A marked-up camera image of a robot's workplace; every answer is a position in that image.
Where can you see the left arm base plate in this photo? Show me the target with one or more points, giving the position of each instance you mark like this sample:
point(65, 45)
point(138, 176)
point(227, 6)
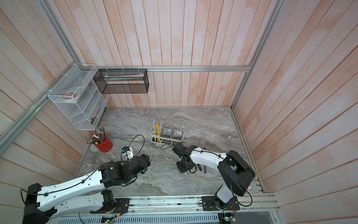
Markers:
point(117, 205)

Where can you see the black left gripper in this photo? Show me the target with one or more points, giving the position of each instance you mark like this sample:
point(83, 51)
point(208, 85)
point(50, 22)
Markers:
point(148, 160)

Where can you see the tape roll on shelf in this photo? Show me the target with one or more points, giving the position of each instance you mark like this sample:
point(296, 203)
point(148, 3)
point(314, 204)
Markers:
point(70, 95)

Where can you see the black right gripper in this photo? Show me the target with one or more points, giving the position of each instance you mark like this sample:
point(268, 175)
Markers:
point(181, 169)

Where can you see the yellow toothbrush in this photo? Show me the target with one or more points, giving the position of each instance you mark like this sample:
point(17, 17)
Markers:
point(158, 133)

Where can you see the pens in red cup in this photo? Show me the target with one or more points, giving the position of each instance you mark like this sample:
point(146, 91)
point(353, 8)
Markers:
point(99, 137)

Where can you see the pink toothbrush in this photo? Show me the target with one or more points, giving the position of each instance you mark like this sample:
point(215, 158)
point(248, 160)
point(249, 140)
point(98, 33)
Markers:
point(160, 128)

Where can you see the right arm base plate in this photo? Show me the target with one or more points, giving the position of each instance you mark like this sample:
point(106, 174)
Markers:
point(212, 203)

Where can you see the black mesh basket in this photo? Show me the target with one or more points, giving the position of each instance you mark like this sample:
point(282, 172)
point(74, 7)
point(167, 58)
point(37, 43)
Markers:
point(122, 81)

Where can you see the cream toothbrush holder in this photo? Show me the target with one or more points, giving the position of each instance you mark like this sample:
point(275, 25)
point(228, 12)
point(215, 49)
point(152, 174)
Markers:
point(168, 136)

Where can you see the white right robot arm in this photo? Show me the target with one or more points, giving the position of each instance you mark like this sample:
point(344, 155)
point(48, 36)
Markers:
point(235, 171)

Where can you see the white wire mesh shelf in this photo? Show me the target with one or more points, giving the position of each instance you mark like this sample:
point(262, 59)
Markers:
point(85, 113)

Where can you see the red pencil cup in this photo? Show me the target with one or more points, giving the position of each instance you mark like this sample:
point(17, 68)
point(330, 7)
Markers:
point(105, 146)

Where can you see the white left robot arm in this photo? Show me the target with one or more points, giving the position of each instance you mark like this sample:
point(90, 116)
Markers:
point(86, 193)

